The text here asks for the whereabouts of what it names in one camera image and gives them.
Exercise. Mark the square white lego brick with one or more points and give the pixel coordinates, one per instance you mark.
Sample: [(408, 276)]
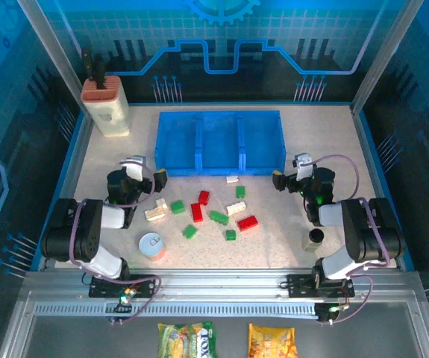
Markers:
[(161, 203)]

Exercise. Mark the long white lego brick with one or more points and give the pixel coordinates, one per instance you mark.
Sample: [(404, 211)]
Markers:
[(154, 214), (235, 208)]

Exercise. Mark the short red lego brick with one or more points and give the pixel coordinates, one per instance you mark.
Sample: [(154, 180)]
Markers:
[(204, 197)]

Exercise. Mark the long red lego brick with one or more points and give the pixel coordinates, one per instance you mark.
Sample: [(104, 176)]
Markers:
[(197, 213)]

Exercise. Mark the small white lego brick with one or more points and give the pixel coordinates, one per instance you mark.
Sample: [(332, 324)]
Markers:
[(232, 179)]

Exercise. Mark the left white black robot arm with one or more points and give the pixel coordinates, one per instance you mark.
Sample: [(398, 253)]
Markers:
[(87, 231)]

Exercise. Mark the blue plastic bin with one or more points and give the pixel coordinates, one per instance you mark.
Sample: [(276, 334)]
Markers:
[(262, 143), (219, 145), (177, 145)]

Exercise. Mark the small bottle black cap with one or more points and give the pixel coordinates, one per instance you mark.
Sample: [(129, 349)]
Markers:
[(314, 238)]

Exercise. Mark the long green lego brick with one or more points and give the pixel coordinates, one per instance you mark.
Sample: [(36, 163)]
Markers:
[(219, 217)]

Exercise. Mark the small green lego brick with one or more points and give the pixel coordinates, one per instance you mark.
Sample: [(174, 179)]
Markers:
[(231, 235)]

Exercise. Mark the cream knife block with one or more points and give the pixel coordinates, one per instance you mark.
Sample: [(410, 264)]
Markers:
[(111, 115)]

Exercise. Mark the small circuit board green light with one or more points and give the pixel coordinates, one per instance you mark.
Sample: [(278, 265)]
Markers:
[(126, 296), (335, 308)]

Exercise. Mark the yellow snack bag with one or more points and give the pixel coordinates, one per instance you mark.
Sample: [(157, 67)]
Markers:
[(272, 341)]

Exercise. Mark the green snack bag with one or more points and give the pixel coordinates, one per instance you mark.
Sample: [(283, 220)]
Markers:
[(186, 341)]

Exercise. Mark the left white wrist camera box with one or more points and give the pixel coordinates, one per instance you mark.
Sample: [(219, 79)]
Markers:
[(134, 168)]

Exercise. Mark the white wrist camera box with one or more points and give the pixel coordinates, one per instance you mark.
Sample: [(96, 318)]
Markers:
[(303, 166), (134, 168)]

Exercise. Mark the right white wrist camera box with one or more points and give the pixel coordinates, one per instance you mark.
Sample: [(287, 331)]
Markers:
[(303, 166)]

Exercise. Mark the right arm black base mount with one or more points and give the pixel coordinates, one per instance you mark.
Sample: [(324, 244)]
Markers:
[(300, 287)]

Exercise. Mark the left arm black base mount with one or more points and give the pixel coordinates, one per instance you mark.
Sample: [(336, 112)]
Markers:
[(102, 289)]

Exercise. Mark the aluminium frame rail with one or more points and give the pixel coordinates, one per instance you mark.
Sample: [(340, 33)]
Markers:
[(218, 283)]

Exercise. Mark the aluminium frame post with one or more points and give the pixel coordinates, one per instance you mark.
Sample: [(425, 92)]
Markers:
[(55, 52), (384, 56)]

